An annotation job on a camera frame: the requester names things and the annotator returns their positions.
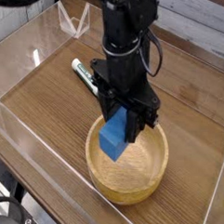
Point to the green white marker pen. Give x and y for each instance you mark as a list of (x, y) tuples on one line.
[(85, 75)]

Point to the black metal table frame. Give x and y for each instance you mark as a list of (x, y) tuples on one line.
[(17, 214)]

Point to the clear acrylic tray wall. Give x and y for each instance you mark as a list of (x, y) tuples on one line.
[(57, 106)]

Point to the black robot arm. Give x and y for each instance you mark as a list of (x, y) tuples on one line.
[(124, 23)]

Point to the brown wooden bowl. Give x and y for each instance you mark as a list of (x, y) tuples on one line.
[(137, 173)]

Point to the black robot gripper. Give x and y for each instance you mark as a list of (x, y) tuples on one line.
[(122, 81)]

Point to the blue foam block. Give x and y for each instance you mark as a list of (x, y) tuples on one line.
[(112, 135)]

